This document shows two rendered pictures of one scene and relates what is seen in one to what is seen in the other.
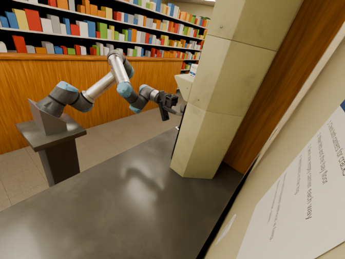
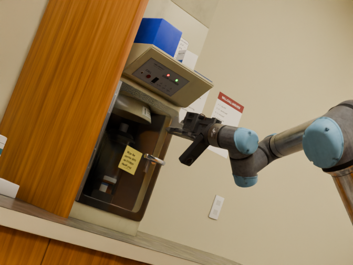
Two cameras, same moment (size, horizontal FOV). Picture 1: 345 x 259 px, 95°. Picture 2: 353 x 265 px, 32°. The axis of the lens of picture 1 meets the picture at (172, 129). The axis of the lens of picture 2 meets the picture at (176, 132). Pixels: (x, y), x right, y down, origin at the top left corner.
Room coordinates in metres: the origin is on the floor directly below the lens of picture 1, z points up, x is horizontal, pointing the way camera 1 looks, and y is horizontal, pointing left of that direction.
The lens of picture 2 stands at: (2.80, 0.43, 1.04)
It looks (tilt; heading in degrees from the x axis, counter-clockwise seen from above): 8 degrees up; 193
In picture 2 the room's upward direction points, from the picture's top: 20 degrees clockwise
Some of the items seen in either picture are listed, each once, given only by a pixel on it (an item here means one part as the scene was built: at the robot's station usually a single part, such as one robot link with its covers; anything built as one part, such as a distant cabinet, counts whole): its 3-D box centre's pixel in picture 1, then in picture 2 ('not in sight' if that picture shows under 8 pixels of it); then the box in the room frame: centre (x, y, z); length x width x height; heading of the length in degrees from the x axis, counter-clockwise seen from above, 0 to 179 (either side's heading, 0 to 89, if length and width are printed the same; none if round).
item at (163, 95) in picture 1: (166, 100); (200, 129); (0.89, 0.07, 1.34); 0.12 x 0.08 x 0.09; 58
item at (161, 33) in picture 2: not in sight; (157, 37); (1.01, -0.13, 1.56); 0.10 x 0.10 x 0.09; 58
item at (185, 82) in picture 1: (196, 85); (167, 78); (0.93, -0.08, 1.46); 0.32 x 0.11 x 0.10; 148
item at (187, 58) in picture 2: (196, 71); (185, 61); (0.88, -0.05, 1.54); 0.05 x 0.05 x 0.06; 43
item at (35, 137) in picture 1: (52, 129); not in sight; (0.87, 0.85, 0.92); 0.32 x 0.32 x 0.04; 60
